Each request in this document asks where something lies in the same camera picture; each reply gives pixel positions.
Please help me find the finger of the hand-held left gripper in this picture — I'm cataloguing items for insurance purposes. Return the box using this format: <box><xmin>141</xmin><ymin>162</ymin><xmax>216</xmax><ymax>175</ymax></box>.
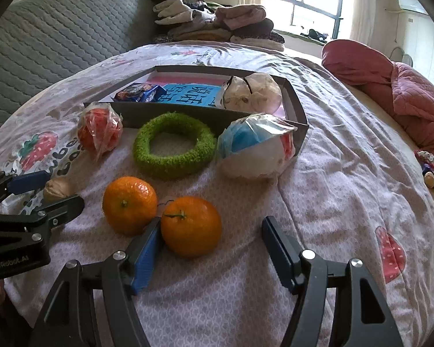
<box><xmin>0</xmin><ymin>195</ymin><xmax>85</xmax><ymax>243</ymax></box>
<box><xmin>0</xmin><ymin>170</ymin><xmax>52</xmax><ymax>206</ymax></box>

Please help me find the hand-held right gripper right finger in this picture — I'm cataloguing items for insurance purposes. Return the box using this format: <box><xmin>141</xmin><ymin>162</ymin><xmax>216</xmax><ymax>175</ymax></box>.
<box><xmin>261</xmin><ymin>216</ymin><xmax>400</xmax><ymax>347</ymax></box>

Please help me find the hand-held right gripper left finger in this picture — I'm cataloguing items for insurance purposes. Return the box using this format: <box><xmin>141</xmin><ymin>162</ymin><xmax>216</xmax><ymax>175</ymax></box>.
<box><xmin>29</xmin><ymin>217</ymin><xmax>164</xmax><ymax>347</ymax></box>

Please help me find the brown walnut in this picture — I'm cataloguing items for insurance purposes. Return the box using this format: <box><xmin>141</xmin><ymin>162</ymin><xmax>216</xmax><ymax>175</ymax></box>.
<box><xmin>43</xmin><ymin>177</ymin><xmax>76</xmax><ymax>203</ymax></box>

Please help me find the orange mandarin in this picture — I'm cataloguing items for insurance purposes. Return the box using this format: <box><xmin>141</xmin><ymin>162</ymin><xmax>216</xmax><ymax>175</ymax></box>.
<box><xmin>102</xmin><ymin>176</ymin><xmax>159</xmax><ymax>235</ymax></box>
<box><xmin>161</xmin><ymin>196</ymin><xmax>222</xmax><ymax>258</ymax></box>

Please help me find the red toy egg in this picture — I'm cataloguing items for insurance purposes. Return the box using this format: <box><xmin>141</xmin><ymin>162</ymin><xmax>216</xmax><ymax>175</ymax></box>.
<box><xmin>77</xmin><ymin>102</ymin><xmax>124</xmax><ymax>158</ymax></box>

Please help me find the blue white toy egg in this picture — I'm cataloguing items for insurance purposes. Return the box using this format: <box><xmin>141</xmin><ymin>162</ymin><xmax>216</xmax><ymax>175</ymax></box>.
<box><xmin>216</xmin><ymin>113</ymin><xmax>298</xmax><ymax>180</ymax></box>

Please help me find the grey cardboard tray pink inside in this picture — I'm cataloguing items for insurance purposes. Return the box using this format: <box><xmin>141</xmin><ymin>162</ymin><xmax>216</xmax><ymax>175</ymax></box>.
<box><xmin>83</xmin><ymin>65</ymin><xmax>309</xmax><ymax>156</ymax></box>

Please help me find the strawberry print bed sheet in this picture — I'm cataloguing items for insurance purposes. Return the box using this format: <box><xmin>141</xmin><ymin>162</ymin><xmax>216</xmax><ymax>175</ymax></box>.
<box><xmin>0</xmin><ymin>40</ymin><xmax>434</xmax><ymax>347</ymax></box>

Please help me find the blue cookie packet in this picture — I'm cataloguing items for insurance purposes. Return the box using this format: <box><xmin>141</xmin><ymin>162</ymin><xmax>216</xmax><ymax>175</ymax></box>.
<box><xmin>114</xmin><ymin>82</ymin><xmax>167</xmax><ymax>104</ymax></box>

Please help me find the grey quilted headboard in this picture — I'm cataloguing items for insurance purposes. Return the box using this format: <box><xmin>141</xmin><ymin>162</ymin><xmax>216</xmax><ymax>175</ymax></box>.
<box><xmin>0</xmin><ymin>0</ymin><xmax>156</xmax><ymax>145</ymax></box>

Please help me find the pink quilt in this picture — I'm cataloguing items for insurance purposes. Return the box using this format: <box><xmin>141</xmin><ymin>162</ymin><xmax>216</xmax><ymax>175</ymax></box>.
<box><xmin>321</xmin><ymin>40</ymin><xmax>434</xmax><ymax>189</ymax></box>

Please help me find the dark cloth on windowsill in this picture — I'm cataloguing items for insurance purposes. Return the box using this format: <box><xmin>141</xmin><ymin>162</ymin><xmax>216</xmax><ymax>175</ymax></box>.
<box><xmin>300</xmin><ymin>28</ymin><xmax>329</xmax><ymax>41</ymax></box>

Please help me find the white standing fan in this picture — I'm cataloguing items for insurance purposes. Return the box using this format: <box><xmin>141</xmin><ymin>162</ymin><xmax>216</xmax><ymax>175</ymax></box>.
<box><xmin>389</xmin><ymin>46</ymin><xmax>415</xmax><ymax>67</ymax></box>

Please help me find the pile of folded clothes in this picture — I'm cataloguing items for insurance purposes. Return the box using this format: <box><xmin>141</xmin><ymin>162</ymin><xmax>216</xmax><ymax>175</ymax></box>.
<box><xmin>149</xmin><ymin>0</ymin><xmax>286</xmax><ymax>52</ymax></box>

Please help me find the white air conditioner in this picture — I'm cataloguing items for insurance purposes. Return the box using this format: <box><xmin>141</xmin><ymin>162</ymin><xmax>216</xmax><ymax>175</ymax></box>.
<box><xmin>398</xmin><ymin>0</ymin><xmax>431</xmax><ymax>17</ymax></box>

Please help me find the green fuzzy ring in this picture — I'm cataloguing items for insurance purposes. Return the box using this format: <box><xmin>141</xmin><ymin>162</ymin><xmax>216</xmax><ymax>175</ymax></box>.
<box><xmin>133</xmin><ymin>112</ymin><xmax>218</xmax><ymax>179</ymax></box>

